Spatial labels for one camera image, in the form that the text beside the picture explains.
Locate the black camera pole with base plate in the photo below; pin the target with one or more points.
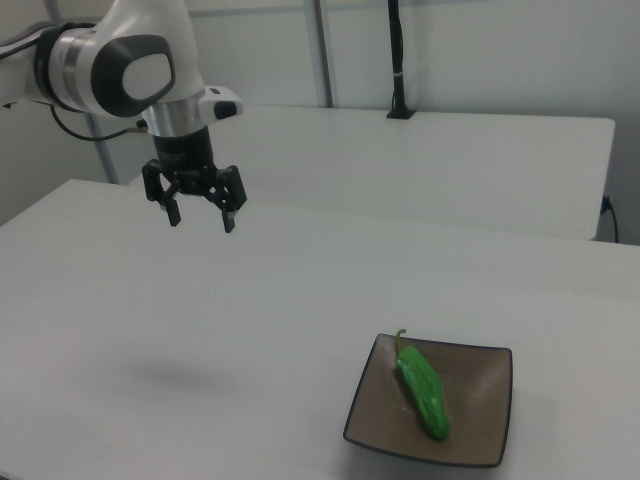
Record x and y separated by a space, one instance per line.
398 50

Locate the brown square ceramic plate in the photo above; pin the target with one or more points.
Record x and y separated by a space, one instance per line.
475 400

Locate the white side table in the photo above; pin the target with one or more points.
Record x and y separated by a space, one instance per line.
400 165

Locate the grey metal partition post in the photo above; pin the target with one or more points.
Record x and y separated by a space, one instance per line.
324 50
109 160

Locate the green chili pepper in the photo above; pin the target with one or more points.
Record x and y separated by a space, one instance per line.
422 390

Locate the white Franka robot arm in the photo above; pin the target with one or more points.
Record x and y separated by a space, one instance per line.
145 75

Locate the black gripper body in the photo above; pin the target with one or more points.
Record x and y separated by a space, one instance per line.
185 155

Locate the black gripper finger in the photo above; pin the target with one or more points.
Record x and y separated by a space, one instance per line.
173 212
228 220

